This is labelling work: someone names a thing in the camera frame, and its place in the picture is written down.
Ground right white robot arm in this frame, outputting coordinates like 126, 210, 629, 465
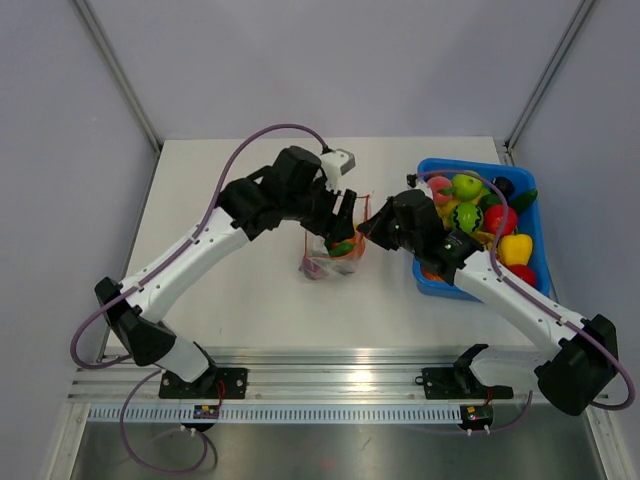
357, 189, 619, 416

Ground aluminium rail base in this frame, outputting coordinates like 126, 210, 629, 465
67, 347, 606, 404

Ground red toy apple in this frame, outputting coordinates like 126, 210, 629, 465
484, 205, 518, 236

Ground green toy chili pepper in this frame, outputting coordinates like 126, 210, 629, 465
328, 241, 354, 258

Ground white slotted cable duct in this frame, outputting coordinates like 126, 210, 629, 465
88, 403, 462, 425

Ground orange toy fruit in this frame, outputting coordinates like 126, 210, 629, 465
350, 232, 366, 250

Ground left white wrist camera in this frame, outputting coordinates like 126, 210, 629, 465
319, 149, 356, 191

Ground green toy apple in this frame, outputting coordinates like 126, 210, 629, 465
451, 173, 483, 202

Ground pink toy peach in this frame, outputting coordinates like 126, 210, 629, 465
427, 175, 453, 206

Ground green toy cucumber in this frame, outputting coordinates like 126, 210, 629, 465
509, 189, 538, 215

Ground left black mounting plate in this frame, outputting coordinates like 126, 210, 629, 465
159, 367, 248, 400

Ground black mounting plate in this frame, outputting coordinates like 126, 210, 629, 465
159, 367, 248, 400
414, 366, 514, 400

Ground yellow toy bell pepper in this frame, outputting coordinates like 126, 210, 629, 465
497, 234, 534, 266

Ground dark toy avocado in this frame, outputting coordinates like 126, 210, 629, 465
492, 176, 515, 198

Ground red toy tomato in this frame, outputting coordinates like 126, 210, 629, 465
508, 264, 537, 288

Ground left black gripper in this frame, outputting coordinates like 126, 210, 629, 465
284, 174, 356, 243

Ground green striped toy watermelon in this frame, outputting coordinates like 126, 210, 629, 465
450, 202, 484, 234

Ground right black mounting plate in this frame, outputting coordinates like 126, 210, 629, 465
414, 366, 514, 400

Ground clear zip top bag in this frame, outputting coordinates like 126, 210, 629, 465
299, 194, 371, 280

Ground purple toy onion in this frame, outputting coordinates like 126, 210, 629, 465
299, 256, 327, 280

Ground yellow toy corn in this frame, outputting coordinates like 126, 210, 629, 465
471, 231, 495, 251

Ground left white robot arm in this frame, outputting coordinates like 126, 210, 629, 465
95, 146, 357, 398

